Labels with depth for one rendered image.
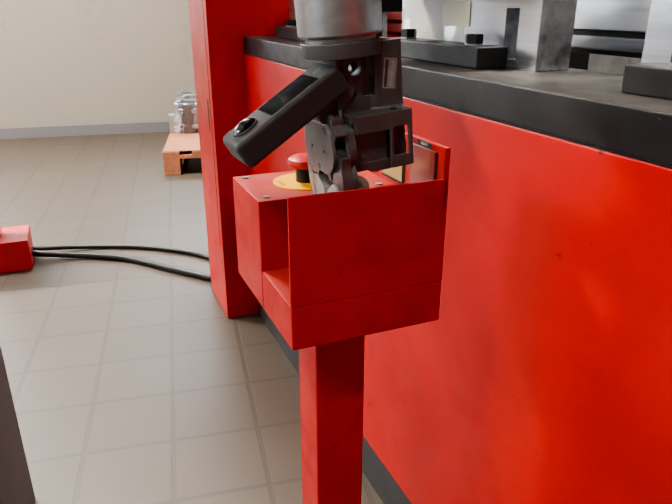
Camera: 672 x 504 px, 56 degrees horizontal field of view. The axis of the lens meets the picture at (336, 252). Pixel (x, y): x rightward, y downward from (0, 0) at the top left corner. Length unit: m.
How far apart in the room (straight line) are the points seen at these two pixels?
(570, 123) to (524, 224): 0.14
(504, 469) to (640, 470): 0.25
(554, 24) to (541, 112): 0.23
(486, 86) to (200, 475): 1.04
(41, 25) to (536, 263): 4.79
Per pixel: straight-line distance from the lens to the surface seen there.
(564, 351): 0.77
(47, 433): 1.72
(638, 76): 0.74
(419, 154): 0.63
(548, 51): 0.95
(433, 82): 0.93
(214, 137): 1.90
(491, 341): 0.88
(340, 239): 0.57
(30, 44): 5.31
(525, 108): 0.76
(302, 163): 0.67
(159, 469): 1.52
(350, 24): 0.55
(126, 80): 5.25
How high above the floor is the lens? 0.96
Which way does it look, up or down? 22 degrees down
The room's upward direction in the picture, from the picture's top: straight up
